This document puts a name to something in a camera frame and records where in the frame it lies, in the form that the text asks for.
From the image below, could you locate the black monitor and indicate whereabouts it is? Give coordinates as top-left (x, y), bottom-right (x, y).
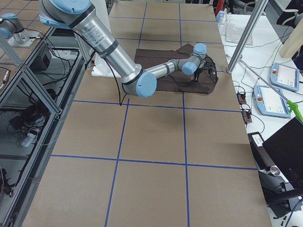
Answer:
top-left (263, 117), bottom-right (303, 188)

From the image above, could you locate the beige wooden beam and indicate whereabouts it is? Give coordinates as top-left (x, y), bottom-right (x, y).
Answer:
top-left (279, 14), bottom-right (303, 58)

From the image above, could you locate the red cylinder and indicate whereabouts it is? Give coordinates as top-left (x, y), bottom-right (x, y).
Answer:
top-left (215, 0), bottom-right (225, 16)

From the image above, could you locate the green-handled reacher stick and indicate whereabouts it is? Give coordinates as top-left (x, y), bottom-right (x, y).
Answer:
top-left (239, 59), bottom-right (303, 122)

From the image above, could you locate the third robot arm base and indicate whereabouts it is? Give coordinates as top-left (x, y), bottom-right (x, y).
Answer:
top-left (0, 13), bottom-right (40, 47)

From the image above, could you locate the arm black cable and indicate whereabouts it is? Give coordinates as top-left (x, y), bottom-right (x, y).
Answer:
top-left (71, 28), bottom-right (218, 106)

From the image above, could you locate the black orange connector board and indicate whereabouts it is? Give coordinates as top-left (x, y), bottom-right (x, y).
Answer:
top-left (236, 93), bottom-right (247, 105)

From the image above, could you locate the aluminium frame post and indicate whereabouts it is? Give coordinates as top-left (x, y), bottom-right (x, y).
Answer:
top-left (227, 0), bottom-right (269, 74)

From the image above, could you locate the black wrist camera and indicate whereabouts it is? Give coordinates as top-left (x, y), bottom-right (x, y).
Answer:
top-left (204, 62), bottom-right (214, 73)

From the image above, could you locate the small silver metal cup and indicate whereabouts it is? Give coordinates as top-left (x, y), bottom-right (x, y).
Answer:
top-left (268, 166), bottom-right (281, 177)

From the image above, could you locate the black box with white label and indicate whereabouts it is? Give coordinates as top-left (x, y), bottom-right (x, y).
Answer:
top-left (248, 132), bottom-right (277, 174)

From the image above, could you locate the near teach pendant tablet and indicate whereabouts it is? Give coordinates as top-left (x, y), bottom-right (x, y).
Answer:
top-left (253, 85), bottom-right (291, 118)

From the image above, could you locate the dark brown t-shirt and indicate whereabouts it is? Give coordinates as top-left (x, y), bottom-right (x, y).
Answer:
top-left (134, 44), bottom-right (218, 94)

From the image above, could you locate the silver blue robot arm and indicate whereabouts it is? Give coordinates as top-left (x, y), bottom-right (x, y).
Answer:
top-left (39, 0), bottom-right (207, 98)

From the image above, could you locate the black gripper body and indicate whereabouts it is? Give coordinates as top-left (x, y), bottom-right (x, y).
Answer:
top-left (195, 68), bottom-right (203, 76)

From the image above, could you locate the teach pendant tablet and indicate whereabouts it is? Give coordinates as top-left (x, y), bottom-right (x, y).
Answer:
top-left (270, 63), bottom-right (300, 92)
top-left (253, 85), bottom-right (291, 118)

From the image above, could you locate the far teach pendant tablet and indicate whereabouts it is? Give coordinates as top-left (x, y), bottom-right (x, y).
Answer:
top-left (270, 63), bottom-right (300, 92)

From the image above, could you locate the white pedestal column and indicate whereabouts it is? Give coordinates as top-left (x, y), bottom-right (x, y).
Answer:
top-left (91, 0), bottom-right (114, 78)

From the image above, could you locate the clear plastic tray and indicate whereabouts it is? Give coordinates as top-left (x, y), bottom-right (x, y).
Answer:
top-left (223, 22), bottom-right (245, 44)

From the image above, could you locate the aluminium frame side rail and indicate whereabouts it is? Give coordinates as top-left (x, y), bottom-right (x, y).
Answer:
top-left (0, 28), bottom-right (94, 227)

